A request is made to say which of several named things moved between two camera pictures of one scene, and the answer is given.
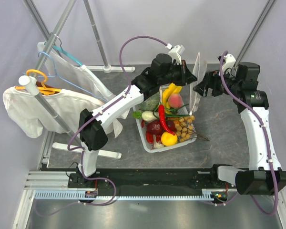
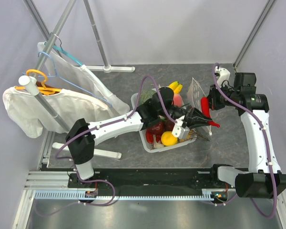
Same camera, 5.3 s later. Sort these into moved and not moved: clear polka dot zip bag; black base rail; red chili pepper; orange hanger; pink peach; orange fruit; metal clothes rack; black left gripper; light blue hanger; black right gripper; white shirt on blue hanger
Moved: red chili pepper; black left gripper; black right gripper; clear polka dot zip bag
Not moved: white shirt on blue hanger; pink peach; black base rail; orange fruit; orange hanger; metal clothes rack; light blue hanger
